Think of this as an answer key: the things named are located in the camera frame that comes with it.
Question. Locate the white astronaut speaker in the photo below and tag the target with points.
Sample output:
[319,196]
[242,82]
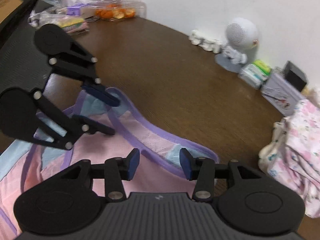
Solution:
[241,33]

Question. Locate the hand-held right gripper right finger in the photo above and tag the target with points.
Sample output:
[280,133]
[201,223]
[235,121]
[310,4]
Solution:
[186,165]

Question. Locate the pink and blue garment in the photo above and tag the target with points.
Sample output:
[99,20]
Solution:
[155,140]

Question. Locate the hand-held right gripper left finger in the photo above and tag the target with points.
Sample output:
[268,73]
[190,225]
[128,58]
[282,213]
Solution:
[133,165]

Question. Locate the clear bag of snacks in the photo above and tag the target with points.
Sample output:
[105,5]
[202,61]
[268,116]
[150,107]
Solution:
[72,23]

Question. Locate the small black box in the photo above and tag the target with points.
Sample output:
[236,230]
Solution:
[295,76]

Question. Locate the folded pink floral clothes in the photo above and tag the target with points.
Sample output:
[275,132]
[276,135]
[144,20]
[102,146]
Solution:
[307,130]

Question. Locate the purple tissue pack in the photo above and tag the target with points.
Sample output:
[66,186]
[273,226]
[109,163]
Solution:
[75,10]

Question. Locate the small white connector strip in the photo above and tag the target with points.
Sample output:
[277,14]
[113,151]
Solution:
[205,42]

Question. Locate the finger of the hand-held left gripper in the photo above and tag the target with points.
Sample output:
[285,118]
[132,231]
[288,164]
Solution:
[102,95]
[100,127]

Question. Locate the clear container of orange peel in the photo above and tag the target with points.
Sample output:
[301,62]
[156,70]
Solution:
[112,12]

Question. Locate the grey tin box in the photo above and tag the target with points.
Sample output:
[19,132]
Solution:
[280,92]

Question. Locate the green and white pack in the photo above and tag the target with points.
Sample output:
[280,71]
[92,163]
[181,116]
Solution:
[255,73]

